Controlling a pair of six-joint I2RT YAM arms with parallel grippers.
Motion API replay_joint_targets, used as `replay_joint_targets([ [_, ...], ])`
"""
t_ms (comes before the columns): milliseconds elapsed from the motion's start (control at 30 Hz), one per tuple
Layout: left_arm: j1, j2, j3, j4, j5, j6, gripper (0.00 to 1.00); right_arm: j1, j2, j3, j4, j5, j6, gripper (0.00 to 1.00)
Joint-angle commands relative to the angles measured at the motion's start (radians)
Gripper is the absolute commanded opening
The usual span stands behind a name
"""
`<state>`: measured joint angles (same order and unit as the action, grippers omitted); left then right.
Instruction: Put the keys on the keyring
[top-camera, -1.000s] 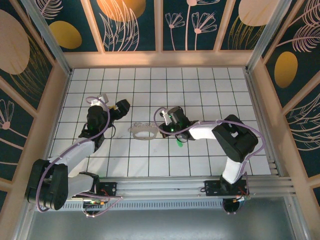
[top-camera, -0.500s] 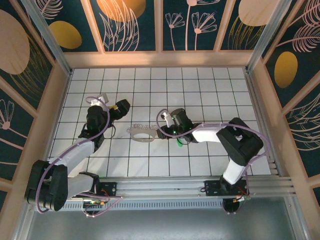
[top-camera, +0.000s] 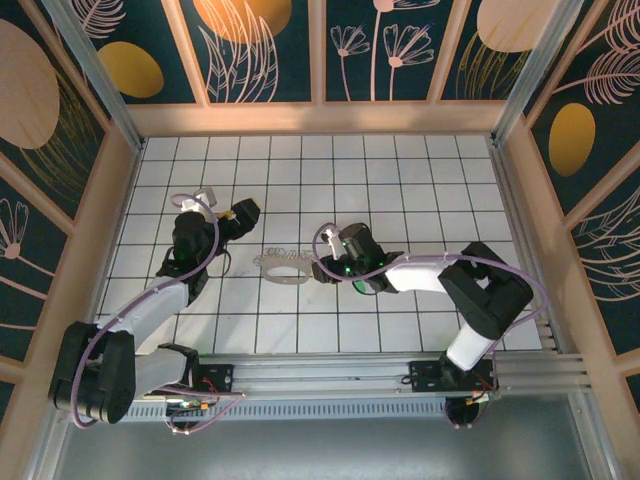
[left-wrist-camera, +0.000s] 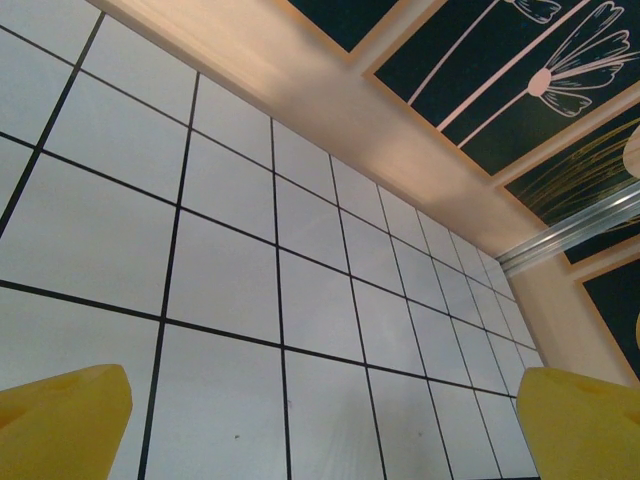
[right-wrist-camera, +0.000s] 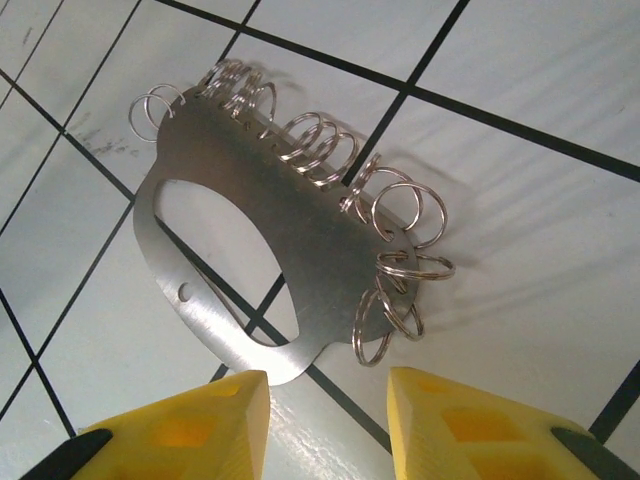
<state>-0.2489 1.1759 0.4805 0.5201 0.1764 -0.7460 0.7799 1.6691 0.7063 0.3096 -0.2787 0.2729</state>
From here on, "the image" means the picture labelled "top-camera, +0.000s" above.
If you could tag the aluminium mounting rail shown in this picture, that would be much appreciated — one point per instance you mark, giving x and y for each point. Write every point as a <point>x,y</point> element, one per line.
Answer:
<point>320,372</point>

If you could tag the clear plastic zip bag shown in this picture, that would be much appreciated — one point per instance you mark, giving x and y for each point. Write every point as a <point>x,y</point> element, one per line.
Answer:
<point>268,272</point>

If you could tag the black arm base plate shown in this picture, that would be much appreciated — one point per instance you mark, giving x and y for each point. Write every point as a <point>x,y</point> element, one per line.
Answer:
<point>422,380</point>
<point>217,377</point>

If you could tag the vented metal strip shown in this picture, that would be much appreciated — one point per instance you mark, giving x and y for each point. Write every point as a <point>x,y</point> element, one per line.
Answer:
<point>300,411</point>

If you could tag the aluminium side track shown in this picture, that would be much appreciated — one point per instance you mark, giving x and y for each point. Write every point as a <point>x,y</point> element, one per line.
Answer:
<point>512,200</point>

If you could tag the grey metal panel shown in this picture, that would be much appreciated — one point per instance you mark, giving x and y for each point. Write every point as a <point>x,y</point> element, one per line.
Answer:
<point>320,450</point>

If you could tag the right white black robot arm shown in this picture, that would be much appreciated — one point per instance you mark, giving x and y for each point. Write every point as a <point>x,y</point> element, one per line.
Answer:
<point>420,275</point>

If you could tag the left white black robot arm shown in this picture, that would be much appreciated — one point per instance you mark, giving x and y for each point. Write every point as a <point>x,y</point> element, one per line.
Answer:
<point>150,310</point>

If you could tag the aluminium frame post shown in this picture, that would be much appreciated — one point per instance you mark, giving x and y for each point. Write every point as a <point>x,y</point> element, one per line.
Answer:
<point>95,75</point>
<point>537,75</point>

